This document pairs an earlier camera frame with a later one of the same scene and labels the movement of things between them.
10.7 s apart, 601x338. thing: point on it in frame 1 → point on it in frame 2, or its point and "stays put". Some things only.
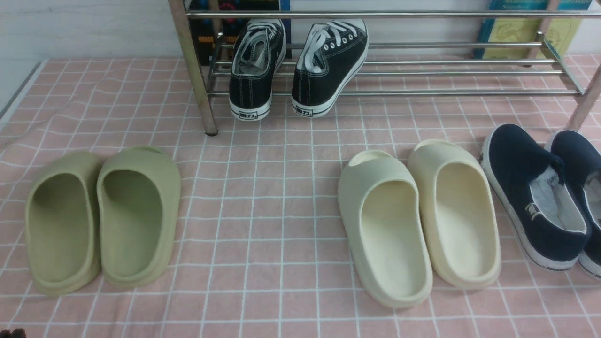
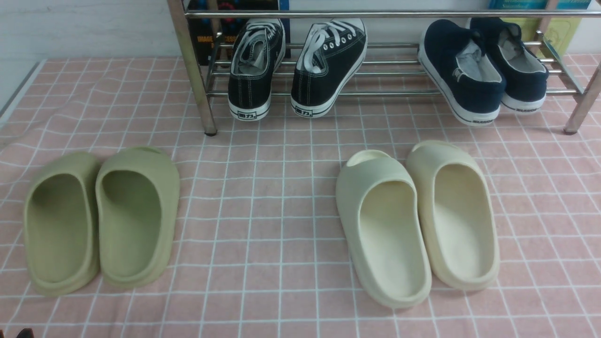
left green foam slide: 63,222 stays put
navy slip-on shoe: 581,156 → 526,75
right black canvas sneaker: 331,54 stays put
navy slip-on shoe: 537,195 → 454,57
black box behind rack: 214,38 stays put
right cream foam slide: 460,212 stays put
